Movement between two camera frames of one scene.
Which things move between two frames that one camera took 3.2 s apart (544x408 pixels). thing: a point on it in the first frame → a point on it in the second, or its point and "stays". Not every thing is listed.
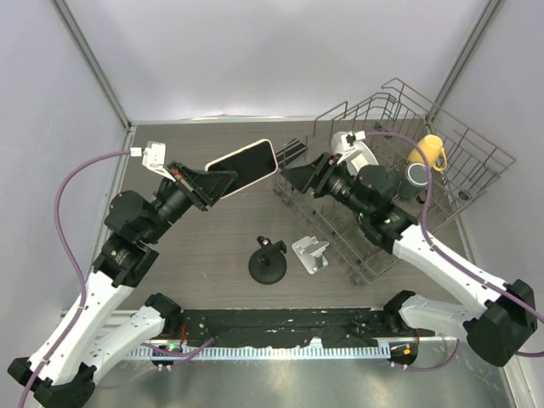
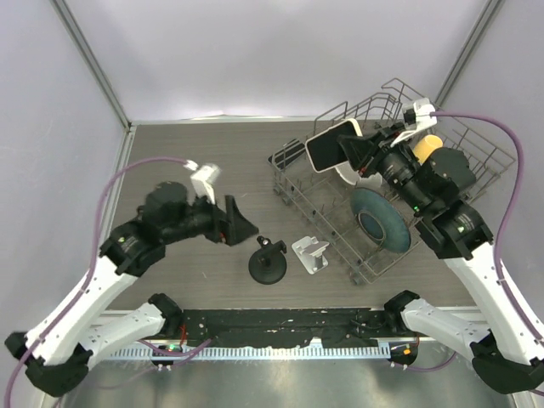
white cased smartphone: x=252 y=164 → x=324 y=149
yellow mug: x=432 y=146 stays
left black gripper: x=203 y=188 → x=230 y=226
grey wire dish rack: x=366 y=181 stays
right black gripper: x=303 y=178 → x=359 y=149
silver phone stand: x=310 y=252 stays
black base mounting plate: x=286 y=327 stays
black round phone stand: x=268 y=264 stays
